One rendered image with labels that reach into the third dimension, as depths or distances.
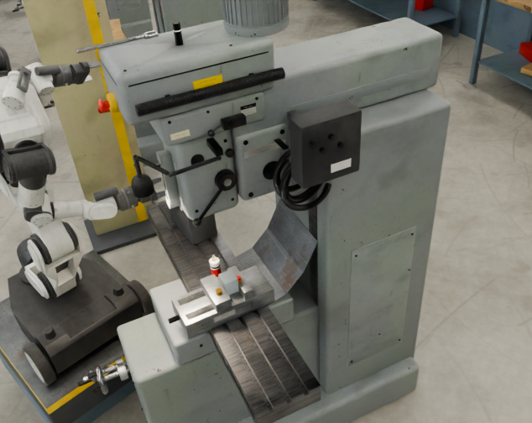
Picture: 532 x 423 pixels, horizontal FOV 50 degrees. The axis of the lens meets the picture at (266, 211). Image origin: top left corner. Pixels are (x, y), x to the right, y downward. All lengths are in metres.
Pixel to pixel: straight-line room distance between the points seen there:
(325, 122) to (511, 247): 2.54
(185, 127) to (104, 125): 2.03
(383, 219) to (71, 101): 2.13
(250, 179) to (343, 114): 0.43
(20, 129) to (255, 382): 1.15
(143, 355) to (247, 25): 1.32
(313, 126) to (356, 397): 1.55
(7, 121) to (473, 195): 3.22
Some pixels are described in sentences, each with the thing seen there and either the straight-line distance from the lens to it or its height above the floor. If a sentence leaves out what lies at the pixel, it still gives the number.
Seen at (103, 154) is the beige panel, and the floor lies 0.64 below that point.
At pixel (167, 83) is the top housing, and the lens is 1.65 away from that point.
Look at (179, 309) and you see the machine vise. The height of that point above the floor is 1.00.
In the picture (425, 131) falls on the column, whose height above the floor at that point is 1.48.
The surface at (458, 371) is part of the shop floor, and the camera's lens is 3.21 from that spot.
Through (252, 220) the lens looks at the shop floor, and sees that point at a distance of 4.04.
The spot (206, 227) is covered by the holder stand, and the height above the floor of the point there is 0.99.
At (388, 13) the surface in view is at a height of 0.23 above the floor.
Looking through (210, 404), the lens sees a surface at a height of 0.41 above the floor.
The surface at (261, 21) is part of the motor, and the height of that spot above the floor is 1.93.
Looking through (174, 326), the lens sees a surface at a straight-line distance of 2.25.
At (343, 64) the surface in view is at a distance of 1.91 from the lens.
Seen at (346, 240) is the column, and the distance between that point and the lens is 2.14.
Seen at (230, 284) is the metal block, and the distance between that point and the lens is 2.07.
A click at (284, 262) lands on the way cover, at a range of 2.31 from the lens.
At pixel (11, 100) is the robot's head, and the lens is 2.05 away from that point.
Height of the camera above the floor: 2.50
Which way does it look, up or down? 38 degrees down
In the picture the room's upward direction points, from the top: 5 degrees counter-clockwise
